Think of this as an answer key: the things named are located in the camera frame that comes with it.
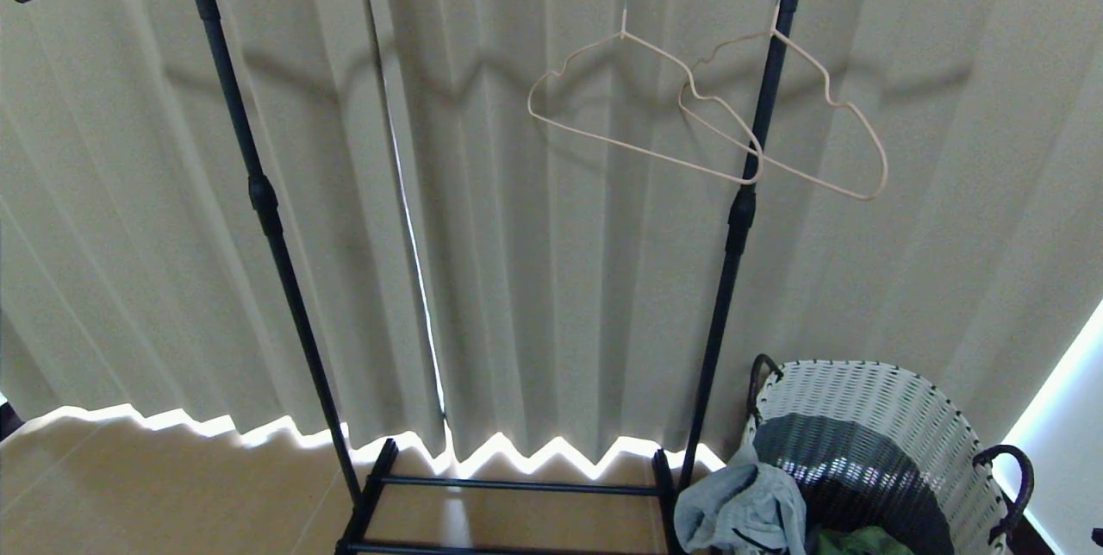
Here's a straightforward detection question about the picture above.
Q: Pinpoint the pink clothes hanger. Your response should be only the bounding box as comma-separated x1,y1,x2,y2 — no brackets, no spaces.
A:
527,0,765,186
677,0,889,202

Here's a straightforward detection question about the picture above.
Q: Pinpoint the green shirt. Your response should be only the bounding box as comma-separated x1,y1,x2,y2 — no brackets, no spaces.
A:
810,525,916,555

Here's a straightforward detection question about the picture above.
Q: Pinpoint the white laundry basket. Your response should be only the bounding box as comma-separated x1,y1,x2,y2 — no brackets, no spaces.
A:
745,353,1035,555

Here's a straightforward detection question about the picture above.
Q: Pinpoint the pale grey garment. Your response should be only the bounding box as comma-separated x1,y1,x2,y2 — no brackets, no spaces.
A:
673,443,808,555

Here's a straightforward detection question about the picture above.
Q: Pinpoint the beige curtain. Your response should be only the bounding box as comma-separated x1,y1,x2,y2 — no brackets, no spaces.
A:
0,0,1103,474

